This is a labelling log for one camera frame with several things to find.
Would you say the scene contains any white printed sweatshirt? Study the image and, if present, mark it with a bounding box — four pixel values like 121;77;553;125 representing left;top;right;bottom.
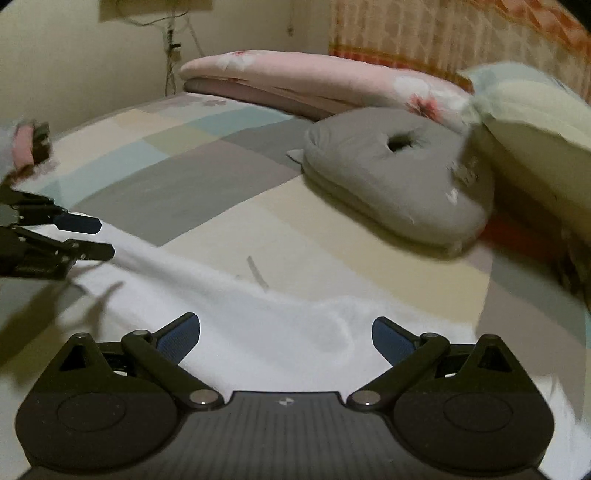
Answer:
27;221;591;480

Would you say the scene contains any person left hand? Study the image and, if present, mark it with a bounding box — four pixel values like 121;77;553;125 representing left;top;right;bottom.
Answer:
1;120;52;185

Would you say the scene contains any grey donut cushion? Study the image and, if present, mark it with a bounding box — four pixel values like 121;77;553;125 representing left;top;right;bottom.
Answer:
287;107;495;256

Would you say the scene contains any striped green white pillow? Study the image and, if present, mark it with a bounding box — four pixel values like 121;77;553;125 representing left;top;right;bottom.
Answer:
460;62;590;241

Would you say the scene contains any pink floral folded quilt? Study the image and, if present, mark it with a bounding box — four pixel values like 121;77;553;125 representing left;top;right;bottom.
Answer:
179;50;471;133

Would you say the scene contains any patterned beige curtain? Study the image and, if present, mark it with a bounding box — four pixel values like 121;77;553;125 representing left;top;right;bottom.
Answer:
329;0;590;100

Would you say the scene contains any black wall cable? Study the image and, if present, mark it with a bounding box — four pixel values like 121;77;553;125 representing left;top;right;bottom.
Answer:
115;0;206;96

